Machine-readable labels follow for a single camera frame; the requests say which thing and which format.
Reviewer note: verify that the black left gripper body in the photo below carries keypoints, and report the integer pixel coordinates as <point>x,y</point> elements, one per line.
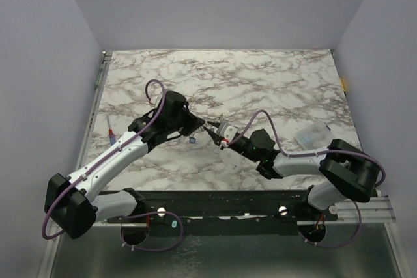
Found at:
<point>186,124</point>

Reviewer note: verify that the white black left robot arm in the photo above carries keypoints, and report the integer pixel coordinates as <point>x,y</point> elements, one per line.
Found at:
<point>74,202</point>

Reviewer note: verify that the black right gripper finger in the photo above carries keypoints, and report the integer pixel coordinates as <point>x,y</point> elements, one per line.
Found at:
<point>212,124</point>
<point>217,139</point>

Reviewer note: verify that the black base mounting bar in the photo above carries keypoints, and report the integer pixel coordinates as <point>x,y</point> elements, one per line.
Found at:
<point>225,213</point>

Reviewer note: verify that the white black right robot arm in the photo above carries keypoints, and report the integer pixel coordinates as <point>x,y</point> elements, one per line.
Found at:
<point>349,173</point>

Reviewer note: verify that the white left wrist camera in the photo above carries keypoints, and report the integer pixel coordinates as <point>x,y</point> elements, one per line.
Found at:
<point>159,101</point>

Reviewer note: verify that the front aluminium frame rail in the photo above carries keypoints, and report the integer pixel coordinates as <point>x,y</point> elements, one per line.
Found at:
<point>377,210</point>

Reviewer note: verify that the blue handled screwdriver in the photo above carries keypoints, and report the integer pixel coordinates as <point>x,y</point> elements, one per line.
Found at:
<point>111,135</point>

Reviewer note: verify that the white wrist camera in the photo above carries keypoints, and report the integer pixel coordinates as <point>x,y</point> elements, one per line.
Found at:
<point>159,101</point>
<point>226,131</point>

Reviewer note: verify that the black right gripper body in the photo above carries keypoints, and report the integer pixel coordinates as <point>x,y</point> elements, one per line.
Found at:
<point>223,139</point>

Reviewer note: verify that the clear plastic box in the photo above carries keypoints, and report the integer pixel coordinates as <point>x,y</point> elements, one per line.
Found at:
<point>314,136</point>

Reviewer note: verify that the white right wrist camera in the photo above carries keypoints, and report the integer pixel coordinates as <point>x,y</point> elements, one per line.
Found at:
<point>226,131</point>

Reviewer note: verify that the aluminium table edge rail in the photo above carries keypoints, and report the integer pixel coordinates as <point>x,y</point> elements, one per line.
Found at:
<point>98,90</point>

